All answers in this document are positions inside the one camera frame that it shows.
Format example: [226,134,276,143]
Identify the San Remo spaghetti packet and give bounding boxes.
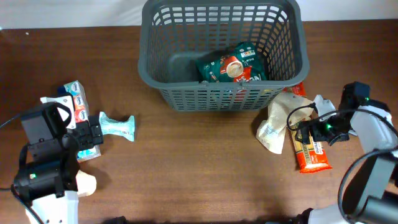
[284,82,333,174]

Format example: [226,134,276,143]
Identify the beige paper pouch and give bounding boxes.
[76,170,97,197]
[256,91,313,154]

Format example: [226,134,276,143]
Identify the Kleenex tissue multipack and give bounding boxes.
[57,80,101,162]

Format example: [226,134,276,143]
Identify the green Nescafe coffee bag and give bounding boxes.
[195,42,268,83]

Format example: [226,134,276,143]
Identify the grey plastic basket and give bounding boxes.
[138,0,310,111]

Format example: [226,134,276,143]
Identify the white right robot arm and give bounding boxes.
[287,82,397,223]

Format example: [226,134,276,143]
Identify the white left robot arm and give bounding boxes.
[11,102,103,223]

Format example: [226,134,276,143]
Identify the mint green wipes packet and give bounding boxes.
[99,111,136,142]

